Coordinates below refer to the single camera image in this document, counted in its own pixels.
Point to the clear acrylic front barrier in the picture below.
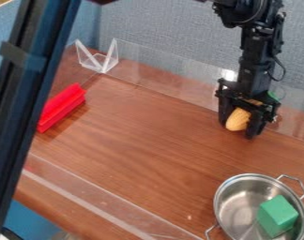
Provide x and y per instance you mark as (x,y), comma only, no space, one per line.
(122,213)

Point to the clear acrylic back barrier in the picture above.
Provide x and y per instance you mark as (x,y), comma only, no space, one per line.
(190,80)

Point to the red plastic block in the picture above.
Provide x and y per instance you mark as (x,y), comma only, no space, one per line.
(59,106)

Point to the yellow green toy corn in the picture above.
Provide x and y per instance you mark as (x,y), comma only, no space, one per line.
(238,119)

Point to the green wooden cube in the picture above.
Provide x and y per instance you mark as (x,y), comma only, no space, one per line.
(275,216)

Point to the clear acrylic corner bracket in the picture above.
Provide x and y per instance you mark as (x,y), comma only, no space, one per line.
(96,62)

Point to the clear acrylic barrier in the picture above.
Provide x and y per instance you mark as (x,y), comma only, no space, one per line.
(122,213)
(190,80)

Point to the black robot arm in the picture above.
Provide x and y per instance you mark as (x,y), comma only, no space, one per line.
(259,18)

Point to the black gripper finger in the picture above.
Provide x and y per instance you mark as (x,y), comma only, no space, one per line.
(224,109)
(254,125)

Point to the blue black camera-side pole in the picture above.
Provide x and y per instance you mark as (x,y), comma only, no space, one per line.
(31,54)

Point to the silver metal pot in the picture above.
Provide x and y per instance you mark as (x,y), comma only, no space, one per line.
(235,202)

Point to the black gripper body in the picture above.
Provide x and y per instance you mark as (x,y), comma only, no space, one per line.
(231,98)

